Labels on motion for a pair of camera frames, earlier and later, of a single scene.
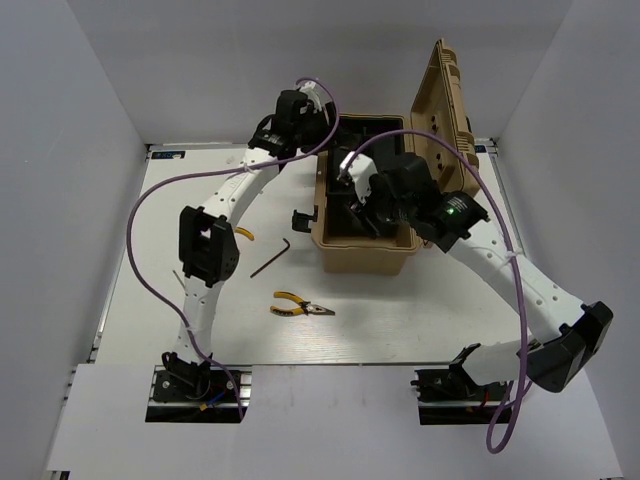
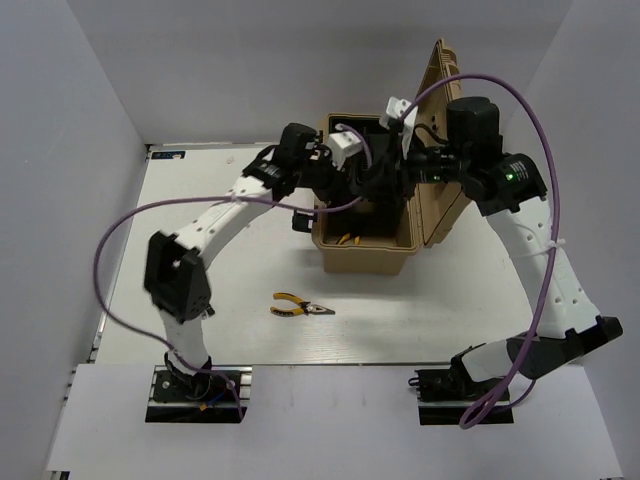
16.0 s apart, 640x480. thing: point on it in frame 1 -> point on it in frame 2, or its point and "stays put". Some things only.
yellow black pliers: [245, 232] -> [346, 236]
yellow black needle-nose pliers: [306, 307] stays put
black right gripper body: [380, 209] -> [433, 164]
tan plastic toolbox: [443, 147] stays put
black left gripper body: [316, 129] -> [321, 175]
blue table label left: [164, 155] stays put
